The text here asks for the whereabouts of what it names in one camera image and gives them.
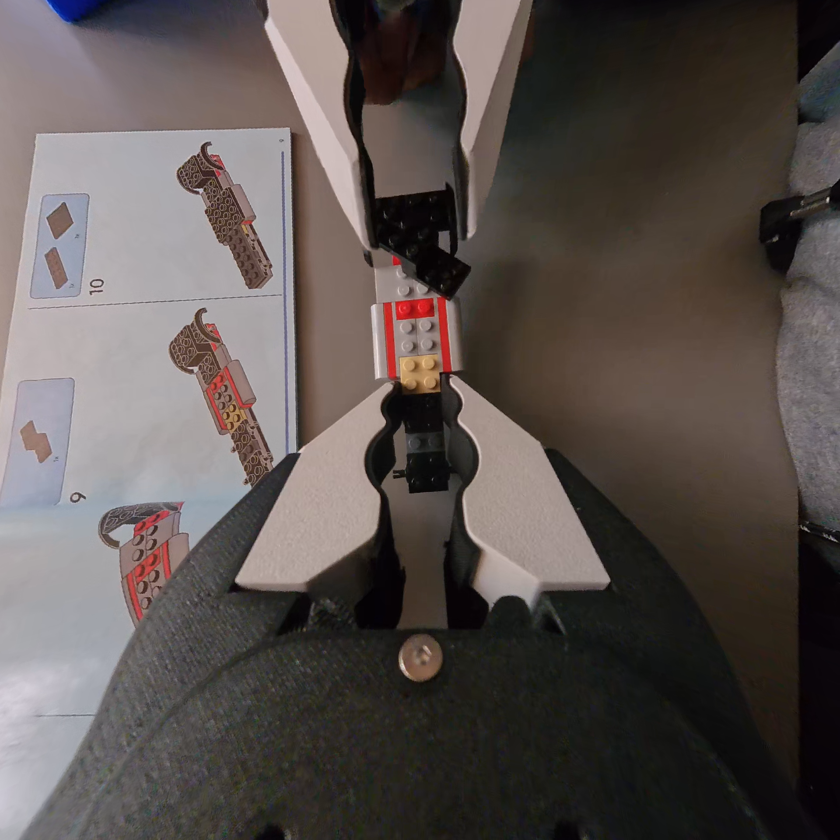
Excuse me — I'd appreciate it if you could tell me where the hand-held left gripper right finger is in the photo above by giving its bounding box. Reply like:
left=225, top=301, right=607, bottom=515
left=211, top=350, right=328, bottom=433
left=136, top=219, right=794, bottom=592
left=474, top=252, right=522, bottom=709
left=443, top=377, right=613, bottom=623

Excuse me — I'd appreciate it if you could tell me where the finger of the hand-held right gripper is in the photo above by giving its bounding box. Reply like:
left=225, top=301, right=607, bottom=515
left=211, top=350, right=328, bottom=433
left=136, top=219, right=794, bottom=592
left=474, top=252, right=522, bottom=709
left=262, top=0, right=382, bottom=266
left=451, top=0, right=536, bottom=242

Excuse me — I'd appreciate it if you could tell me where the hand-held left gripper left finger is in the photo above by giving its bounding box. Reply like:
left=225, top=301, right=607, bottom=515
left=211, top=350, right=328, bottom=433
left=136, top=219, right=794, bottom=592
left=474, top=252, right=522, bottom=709
left=233, top=382, right=408, bottom=626

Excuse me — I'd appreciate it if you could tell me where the black brick plate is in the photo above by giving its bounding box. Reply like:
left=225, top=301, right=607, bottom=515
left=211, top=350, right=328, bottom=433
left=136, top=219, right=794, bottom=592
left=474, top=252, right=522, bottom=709
left=394, top=244, right=473, bottom=295

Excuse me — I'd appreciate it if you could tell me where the grey red brick model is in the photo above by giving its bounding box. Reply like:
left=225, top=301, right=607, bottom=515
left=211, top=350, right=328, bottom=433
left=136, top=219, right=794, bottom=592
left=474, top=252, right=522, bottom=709
left=374, top=187, right=473, bottom=496

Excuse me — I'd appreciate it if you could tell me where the grey desk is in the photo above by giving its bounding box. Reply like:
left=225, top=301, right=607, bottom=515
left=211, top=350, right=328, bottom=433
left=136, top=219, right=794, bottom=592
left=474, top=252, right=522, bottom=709
left=0, top=0, right=803, bottom=840

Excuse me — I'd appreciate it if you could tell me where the person's right hand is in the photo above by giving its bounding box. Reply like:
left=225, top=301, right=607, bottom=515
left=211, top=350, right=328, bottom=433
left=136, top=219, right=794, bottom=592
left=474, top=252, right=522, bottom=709
left=367, top=5, right=455, bottom=106

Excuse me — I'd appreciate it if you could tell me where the brick instruction booklet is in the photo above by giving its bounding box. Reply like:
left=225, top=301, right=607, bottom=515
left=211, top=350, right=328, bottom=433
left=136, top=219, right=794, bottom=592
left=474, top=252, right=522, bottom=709
left=0, top=128, right=299, bottom=840

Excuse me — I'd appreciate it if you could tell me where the black lanyard with clip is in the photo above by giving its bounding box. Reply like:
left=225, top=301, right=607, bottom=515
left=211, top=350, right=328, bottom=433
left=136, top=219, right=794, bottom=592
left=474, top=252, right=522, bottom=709
left=759, top=185, right=840, bottom=273

